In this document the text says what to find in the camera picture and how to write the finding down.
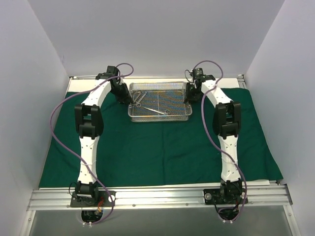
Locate steel clamp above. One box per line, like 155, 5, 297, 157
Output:
130, 92, 141, 107

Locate aluminium front rail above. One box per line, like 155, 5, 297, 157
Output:
27, 181, 292, 210

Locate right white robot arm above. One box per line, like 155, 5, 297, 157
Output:
185, 71, 243, 203

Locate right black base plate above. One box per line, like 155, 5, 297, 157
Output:
203, 188, 245, 205

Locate steel surgical scissors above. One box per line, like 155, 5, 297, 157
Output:
135, 91, 148, 107

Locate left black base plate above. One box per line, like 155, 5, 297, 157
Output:
70, 191, 116, 207

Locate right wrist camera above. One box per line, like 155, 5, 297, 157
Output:
191, 67, 205, 80

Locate wire mesh instrument tray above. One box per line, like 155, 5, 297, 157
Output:
128, 82, 192, 122

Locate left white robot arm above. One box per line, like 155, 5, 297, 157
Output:
74, 66, 133, 206

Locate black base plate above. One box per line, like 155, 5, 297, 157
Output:
203, 188, 245, 205
70, 191, 116, 207

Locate steel forceps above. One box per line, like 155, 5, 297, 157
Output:
142, 107, 170, 115

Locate green surgical drape cloth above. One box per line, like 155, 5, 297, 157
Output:
39, 88, 283, 188

